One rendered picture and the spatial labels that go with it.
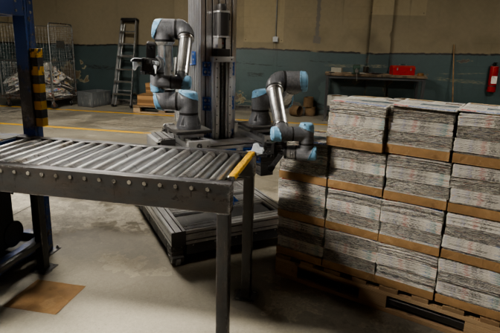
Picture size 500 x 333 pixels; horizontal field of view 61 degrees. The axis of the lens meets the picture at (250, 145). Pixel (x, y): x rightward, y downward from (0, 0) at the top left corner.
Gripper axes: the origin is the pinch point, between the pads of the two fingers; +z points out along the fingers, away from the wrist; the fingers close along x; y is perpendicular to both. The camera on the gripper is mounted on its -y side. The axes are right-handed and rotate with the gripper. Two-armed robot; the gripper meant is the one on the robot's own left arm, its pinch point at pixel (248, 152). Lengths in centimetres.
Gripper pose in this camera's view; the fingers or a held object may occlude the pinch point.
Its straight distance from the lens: 222.9
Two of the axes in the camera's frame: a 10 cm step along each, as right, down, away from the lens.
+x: -2.0, 2.1, -9.6
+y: 0.2, -9.8, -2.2
